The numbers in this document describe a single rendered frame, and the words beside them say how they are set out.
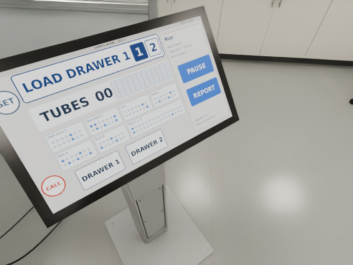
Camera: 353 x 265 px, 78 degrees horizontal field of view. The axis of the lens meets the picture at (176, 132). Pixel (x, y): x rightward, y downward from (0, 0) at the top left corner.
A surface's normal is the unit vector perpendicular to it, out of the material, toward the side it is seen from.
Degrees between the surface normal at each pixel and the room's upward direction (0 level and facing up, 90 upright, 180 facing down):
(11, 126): 50
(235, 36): 90
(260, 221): 0
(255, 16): 90
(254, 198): 0
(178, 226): 5
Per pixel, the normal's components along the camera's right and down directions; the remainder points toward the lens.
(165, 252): 0.04, -0.62
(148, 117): 0.44, 0.06
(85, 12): -0.08, 0.75
